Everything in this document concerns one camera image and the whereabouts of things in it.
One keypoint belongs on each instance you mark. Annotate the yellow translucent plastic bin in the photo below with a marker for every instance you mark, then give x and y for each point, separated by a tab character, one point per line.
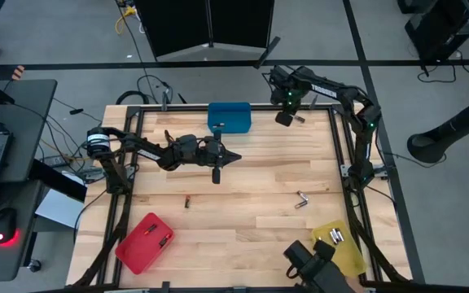
350	256

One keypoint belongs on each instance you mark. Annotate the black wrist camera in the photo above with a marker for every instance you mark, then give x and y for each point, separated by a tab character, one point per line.
216	176
284	119

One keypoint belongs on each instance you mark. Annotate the copper coloured battery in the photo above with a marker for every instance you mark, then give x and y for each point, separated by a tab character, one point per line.
301	205

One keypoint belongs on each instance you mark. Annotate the small red-tipped black battery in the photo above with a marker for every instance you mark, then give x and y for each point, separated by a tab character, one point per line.
187	202

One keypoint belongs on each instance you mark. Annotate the black stand pole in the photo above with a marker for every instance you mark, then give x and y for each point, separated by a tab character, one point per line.
462	120

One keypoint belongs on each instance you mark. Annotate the black folding partition screen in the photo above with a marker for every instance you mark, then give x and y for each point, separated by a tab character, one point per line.
177	24

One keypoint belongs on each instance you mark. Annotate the small black upright bracket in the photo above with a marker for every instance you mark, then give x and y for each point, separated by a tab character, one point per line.
314	102
165	101

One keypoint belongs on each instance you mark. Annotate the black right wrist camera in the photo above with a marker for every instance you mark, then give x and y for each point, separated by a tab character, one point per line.
284	119

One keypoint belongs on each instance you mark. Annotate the silver corner bracket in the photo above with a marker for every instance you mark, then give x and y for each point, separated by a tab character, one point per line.
345	170

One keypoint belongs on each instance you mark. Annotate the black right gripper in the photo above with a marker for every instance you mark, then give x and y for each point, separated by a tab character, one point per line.
288	99

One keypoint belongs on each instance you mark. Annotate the black equipment rack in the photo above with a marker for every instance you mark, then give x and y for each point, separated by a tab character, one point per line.
442	28

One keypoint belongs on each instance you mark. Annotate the blue plastic bin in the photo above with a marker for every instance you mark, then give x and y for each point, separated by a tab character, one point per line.
234	118

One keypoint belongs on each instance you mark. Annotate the white sheet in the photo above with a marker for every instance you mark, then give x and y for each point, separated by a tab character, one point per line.
57	207

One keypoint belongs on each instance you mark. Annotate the black caster wheel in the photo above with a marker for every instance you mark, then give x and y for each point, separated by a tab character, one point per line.
35	265

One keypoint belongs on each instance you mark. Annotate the red plastic bin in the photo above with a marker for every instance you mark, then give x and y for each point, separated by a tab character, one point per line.
141	252

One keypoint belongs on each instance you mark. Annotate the grey power adapter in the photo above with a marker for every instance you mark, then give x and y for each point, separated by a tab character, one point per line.
92	174

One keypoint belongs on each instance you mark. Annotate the dark grey desk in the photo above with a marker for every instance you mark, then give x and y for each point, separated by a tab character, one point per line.
35	122

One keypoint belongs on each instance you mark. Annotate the black metal table frame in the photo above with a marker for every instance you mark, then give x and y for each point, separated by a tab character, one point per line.
261	108

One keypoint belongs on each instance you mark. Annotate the black computer mouse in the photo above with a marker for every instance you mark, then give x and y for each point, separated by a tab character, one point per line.
4	224

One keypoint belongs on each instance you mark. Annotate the orange black striped object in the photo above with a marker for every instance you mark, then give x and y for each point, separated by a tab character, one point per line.
18	72

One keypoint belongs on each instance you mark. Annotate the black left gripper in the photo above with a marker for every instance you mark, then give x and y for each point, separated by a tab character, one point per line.
198	152

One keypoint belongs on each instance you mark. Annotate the black red battery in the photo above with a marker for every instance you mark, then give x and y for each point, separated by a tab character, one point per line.
163	241

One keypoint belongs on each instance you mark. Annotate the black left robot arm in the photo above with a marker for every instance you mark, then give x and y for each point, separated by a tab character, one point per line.
145	152

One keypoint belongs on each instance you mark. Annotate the black desk leg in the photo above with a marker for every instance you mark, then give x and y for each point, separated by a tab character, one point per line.
55	181

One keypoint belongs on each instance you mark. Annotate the black hand-held device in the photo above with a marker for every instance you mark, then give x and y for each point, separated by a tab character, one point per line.
316	268

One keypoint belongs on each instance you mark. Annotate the grey power strip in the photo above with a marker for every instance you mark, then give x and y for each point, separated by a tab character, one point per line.
55	161

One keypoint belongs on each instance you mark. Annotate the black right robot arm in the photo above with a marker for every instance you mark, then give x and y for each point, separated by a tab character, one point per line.
328	90

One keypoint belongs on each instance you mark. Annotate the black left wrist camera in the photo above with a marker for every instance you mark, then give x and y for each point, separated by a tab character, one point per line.
216	176

